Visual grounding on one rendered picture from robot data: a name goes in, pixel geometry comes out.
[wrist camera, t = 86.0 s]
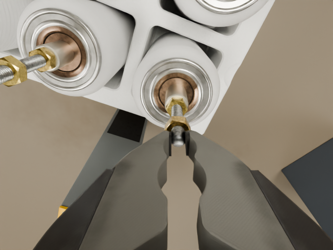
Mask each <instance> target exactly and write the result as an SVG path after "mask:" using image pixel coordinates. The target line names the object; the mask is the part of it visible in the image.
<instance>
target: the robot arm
mask: <svg viewBox="0 0 333 250"><path fill-rule="evenodd" d="M185 149H186V156H189V158H190V159H191V160H192V162H193V163H194V170H193V182H194V183H195V184H196V185H197V187H198V188H199V190H200V192H201V194H202V195H201V196H200V199H199V207H198V217H197V236H198V245H199V250H333V240H332V239H331V238H330V237H329V236H328V234H327V233H326V232H325V231H324V230H323V229H322V228H321V227H320V226H319V225H318V224H317V223H316V222H315V221H314V220H312V219H311V218H310V217H309V216H308V215H307V214H306V213H305V212H304V211H303V210H302V209H300V208H299V207H298V206H297V205H296V204H295V203H294V202H293V201H292V200H291V199H289V198H288V197H287V196H286V195H285V194H284V193H283V192H282V191H281V190H280V189H278V188H277V187H276V186H275V185H274V184H273V183H272V182H271V181H270V180H268V179H267V178H266V177H265V176H264V175H263V174H262V173H261V172H260V171H259V170H251V169H250V168H249V167H248V166H246V165H245V164H244V163H243V162H242V161H241V160H240V159H239V158H237V157H236V156H235V155H233V154H232V153H231V152H229V151H228V150H226V149H225V148H223V147H222V146H220V145H218V144H216V143H215V142H213V141H211V140H210V139H208V138H206V137H205V136H203V135H201V134H200V133H198V132H196V131H193V130H188V131H185ZM169 156H171V131H167V130H165V131H162V132H161V133H159V134H158V135H156V136H154V137H153V138H151V139H150V140H148V141H146V142H145V143H143V144H142V145H140V146H138V147H137V148H135V149H134V150H132V151H131V152H129V153H128V154H127V155H125V156H124V157H123V158H122V159H121V160H120V161H119V162H118V163H117V164H116V165H115V166H114V167H113V168H112V169H105V170H104V171H103V172H102V173H101V174H100V175H99V176H98V177H97V178H96V180H95V181H94V182H93V183H92V184H91V185H90V186H89V187H88V188H87V189H86V190H85V191H84V192H83V193H82V194H81V195H80V196H79V197H78V198H77V199H76V200H75V201H74V202H73V203H72V204H71V205H70V206H69V207H68V208H67V209H66V210H65V211H64V212H63V213H62V214H61V215H60V216H59V217H58V218H57V219H56V220H55V222H54V223H53V224H52V225H51V226H50V227H49V229H48V230H47V231H46V232H45V234H44V235H43V236H42V237H41V239H40V240H39V241H38V243H37V244H36V246H35V247H34V248H33V250H167V230H168V220H167V197H166V196H165V195H164V193H163V192H162V187H163V186H164V184H165V183H166V182H167V159H168V158H169Z"/></svg>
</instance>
